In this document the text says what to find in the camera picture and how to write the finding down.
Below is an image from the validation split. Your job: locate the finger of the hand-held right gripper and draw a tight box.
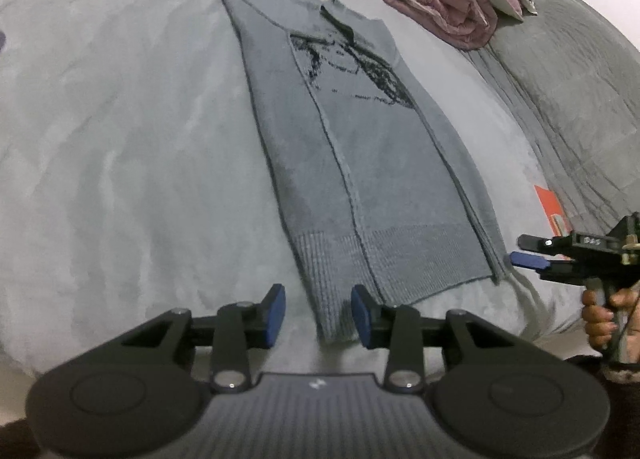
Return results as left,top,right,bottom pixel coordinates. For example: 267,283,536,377
509,251,572,275
517,234,577,256

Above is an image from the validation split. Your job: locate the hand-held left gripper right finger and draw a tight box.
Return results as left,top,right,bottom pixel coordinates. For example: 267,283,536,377
350,284,518,394

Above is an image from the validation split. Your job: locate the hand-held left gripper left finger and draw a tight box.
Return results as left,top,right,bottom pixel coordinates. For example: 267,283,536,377
122,283,287,394

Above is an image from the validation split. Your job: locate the grey knitted sweater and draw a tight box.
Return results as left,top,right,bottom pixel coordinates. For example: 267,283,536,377
210,0,513,344

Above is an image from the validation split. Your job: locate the person's right hand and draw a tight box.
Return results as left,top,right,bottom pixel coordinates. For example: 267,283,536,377
581,288,640,356

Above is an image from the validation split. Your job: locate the orange book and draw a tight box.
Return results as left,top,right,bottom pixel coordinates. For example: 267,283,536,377
534,185,573,240

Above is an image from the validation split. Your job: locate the grey quilted bedspread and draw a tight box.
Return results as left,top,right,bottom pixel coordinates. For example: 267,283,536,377
462,0,640,250

